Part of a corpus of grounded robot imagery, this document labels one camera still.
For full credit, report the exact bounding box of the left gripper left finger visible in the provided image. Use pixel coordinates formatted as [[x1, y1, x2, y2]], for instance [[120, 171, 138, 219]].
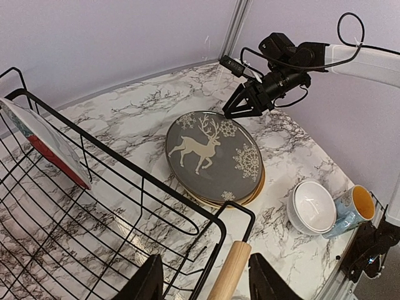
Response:
[[112, 254, 164, 300]]

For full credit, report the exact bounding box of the grey reindeer plate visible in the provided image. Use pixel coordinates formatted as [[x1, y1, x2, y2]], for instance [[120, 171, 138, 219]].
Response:
[[165, 111, 265, 204]]

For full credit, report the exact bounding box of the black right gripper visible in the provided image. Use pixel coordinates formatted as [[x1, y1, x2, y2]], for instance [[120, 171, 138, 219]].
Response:
[[222, 70, 311, 119]]

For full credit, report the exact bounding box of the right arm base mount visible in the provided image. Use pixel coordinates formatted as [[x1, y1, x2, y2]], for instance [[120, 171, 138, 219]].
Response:
[[339, 216, 399, 283]]

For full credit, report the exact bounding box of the front aluminium rail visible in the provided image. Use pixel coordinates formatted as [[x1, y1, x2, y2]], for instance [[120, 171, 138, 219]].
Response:
[[316, 193, 399, 299]]

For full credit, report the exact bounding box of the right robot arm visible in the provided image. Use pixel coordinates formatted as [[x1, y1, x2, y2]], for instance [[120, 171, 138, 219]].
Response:
[[222, 32, 399, 119]]

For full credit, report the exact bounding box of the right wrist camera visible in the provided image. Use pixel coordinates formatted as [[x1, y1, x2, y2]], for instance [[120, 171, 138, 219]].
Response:
[[219, 55, 245, 78]]

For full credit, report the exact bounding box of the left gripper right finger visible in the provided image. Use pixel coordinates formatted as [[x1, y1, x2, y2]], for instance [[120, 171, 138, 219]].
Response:
[[248, 253, 301, 300]]

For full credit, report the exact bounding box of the blue mug yellow inside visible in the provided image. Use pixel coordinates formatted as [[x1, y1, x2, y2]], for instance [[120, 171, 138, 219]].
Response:
[[322, 185, 375, 239]]

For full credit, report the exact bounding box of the cream gold rimmed plate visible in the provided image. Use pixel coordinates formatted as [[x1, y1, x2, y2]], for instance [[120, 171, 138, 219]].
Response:
[[167, 166, 266, 209]]

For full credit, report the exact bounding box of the white bowl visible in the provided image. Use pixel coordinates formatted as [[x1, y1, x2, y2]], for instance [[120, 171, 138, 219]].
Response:
[[286, 180, 337, 236]]

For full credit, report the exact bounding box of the black wire dish rack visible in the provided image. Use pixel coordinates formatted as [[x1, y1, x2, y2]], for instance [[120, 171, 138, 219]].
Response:
[[0, 66, 257, 300]]

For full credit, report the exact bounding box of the right aluminium frame post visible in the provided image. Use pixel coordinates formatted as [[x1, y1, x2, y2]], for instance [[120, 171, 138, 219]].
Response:
[[218, 0, 253, 59]]

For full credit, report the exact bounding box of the red teal floral plate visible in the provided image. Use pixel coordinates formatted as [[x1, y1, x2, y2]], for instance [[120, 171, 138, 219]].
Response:
[[1, 98, 91, 190]]

